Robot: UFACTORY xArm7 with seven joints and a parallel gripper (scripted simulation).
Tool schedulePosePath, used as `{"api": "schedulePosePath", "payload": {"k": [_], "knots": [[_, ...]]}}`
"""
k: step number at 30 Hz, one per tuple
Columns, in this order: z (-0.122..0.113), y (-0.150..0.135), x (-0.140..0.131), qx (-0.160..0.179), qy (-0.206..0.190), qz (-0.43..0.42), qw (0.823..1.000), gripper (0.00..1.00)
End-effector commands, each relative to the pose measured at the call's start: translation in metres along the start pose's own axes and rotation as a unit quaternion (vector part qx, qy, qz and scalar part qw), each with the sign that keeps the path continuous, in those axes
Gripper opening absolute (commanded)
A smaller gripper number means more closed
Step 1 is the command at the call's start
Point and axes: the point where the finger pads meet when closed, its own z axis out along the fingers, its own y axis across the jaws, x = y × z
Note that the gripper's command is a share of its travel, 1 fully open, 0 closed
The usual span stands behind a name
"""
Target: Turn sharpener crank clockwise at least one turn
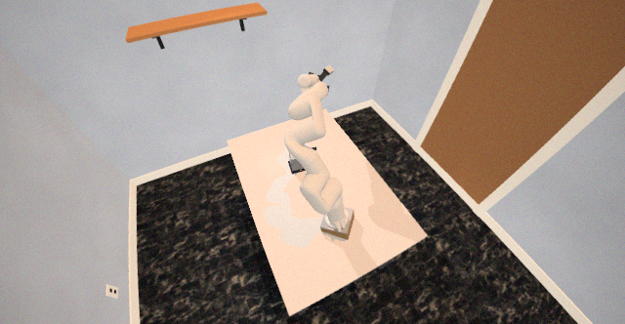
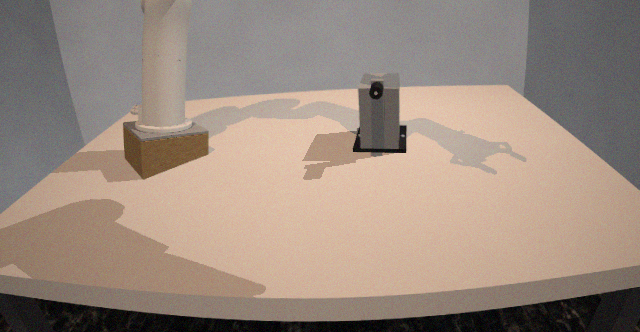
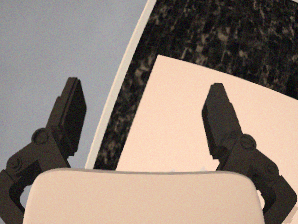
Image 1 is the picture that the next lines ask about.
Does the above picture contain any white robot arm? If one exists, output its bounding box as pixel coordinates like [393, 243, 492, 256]
[283, 65, 349, 232]

